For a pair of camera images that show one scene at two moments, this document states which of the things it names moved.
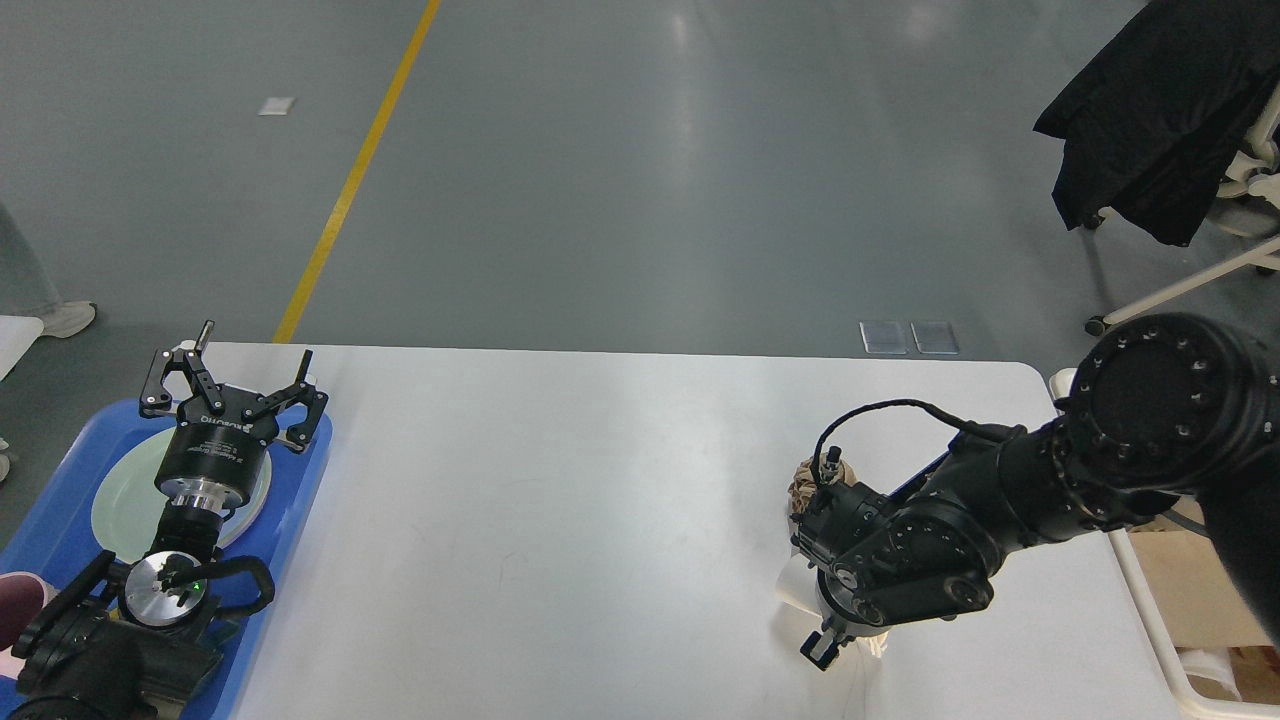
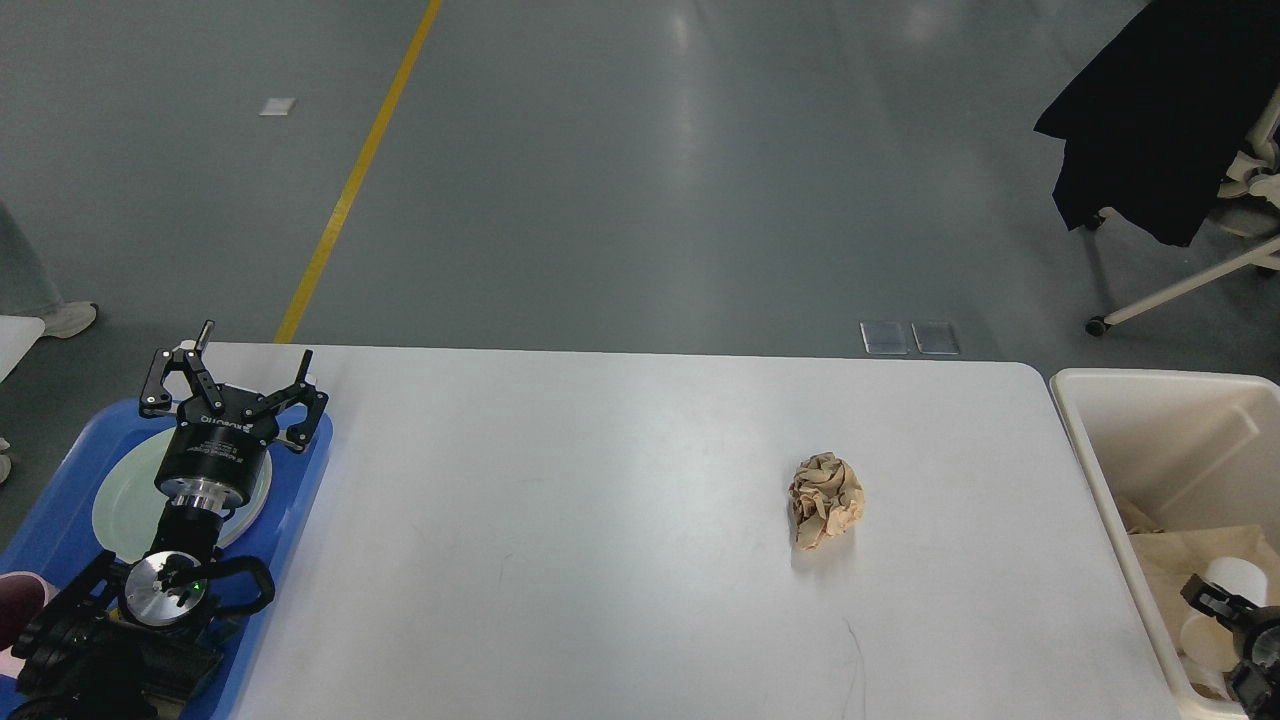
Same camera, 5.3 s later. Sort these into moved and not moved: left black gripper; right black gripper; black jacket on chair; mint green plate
Moved: right black gripper
Not moved: black jacket on chair; left black gripper; mint green plate
